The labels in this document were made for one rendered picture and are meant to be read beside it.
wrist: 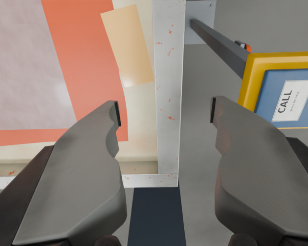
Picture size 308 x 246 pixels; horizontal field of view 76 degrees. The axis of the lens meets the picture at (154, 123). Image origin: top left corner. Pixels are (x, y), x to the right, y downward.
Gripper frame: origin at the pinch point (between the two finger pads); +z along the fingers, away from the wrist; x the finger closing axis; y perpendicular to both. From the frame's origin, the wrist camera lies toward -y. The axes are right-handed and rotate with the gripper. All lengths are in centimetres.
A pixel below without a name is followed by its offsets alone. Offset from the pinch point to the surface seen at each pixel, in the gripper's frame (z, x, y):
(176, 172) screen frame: 15.2, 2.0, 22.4
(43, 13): 18.6, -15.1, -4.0
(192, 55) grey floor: 114, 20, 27
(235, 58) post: 38.0, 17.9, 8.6
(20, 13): 18.7, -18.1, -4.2
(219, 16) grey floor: 114, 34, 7
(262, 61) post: 18.9, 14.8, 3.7
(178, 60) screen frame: 15.2, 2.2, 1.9
